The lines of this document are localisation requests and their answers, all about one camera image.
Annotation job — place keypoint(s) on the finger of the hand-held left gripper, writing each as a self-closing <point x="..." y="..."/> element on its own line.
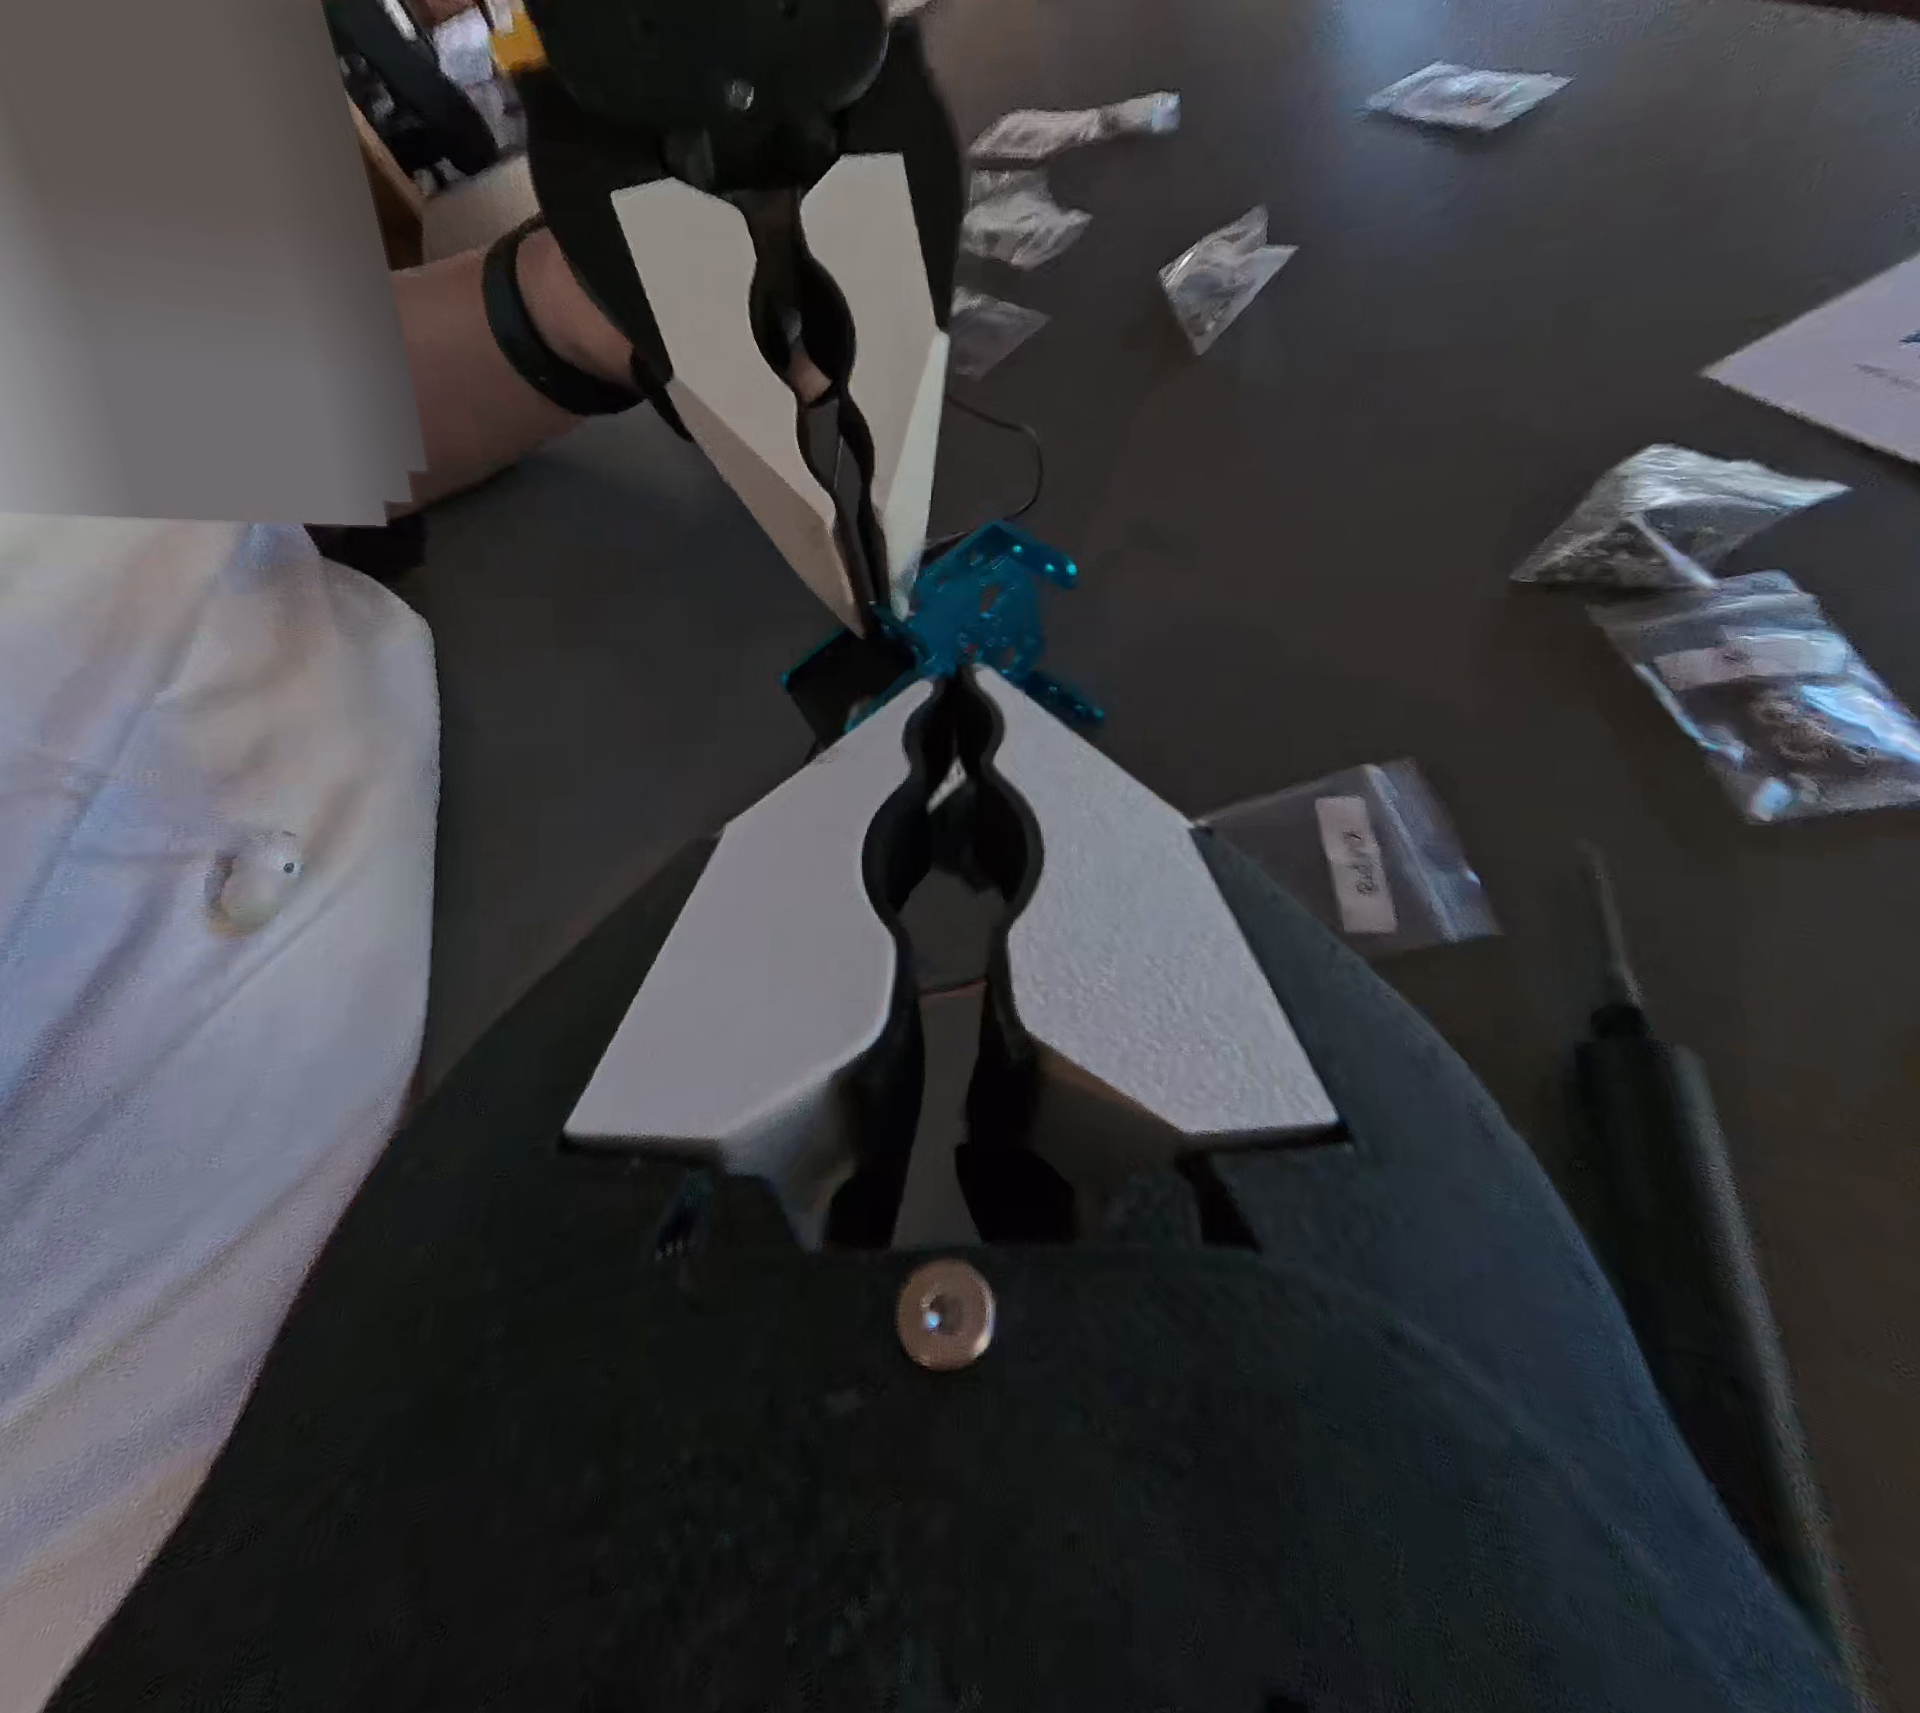
<point x="705" y="319"/>
<point x="901" y="288"/>

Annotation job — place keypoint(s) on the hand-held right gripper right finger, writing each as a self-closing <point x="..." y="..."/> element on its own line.
<point x="1171" y="992"/>

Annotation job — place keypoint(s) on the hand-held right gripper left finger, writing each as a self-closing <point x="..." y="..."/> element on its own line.
<point x="721" y="992"/>

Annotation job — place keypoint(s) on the black servo with blue bracket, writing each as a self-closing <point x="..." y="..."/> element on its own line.
<point x="974" y="618"/>

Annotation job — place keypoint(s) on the person's left forearm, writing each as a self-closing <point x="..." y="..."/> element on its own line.
<point x="451" y="393"/>

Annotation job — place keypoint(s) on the dark desk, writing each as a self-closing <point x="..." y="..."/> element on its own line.
<point x="1350" y="513"/>

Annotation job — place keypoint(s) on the person's left hand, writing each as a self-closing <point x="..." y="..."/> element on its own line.
<point x="578" y="310"/>

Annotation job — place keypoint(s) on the clear screw bag white label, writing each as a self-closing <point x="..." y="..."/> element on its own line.
<point x="1350" y="859"/>

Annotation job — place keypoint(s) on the white earbud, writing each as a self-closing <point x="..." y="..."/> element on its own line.
<point x="254" y="880"/>

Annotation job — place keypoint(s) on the black screwdriver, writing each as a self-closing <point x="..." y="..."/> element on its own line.
<point x="1680" y="1218"/>

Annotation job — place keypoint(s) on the person's white shirt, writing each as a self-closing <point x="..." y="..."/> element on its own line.
<point x="181" y="1144"/>

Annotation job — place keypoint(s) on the long clear screw bag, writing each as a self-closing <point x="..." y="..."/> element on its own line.
<point x="1754" y="692"/>

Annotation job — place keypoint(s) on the bag full of screws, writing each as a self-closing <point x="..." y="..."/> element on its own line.
<point x="1665" y="521"/>

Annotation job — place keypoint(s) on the white instruction booklet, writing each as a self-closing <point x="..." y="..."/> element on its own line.
<point x="1845" y="370"/>

